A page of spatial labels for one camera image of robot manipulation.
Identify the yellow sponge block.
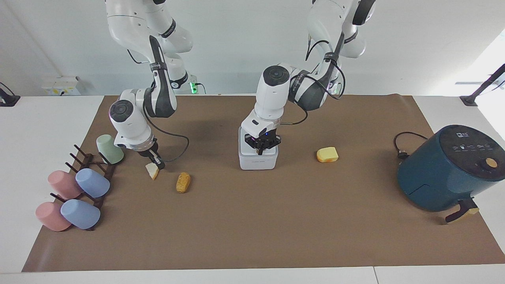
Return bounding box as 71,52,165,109
317,147,339,163

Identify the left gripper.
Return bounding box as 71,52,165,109
245,131,282,155

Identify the black cable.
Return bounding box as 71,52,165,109
279,33,346,126
143,106,190,163

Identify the pink plastic cup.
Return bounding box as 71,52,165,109
36,202,72,232
48,170,83,200

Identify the blue plastic cup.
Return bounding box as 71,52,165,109
75,168,110,198
60,199,101,230

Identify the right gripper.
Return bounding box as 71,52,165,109
139,140,166,170

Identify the dark brown cup rack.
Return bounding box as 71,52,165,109
50,144,118,232

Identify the white wall socket box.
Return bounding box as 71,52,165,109
42,76,82,96

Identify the black stand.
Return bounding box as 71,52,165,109
0,82,21,107
460,63,505,107

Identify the yellow corn cob piece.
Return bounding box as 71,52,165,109
176,172,191,193

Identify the black air fryer power cord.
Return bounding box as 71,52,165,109
393,132,429,160

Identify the white square trash bin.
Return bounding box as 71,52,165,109
238,126,279,171

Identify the green plastic cup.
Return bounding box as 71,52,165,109
96,135,125,164

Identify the dark blue air fryer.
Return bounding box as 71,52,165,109
397,125,505,224

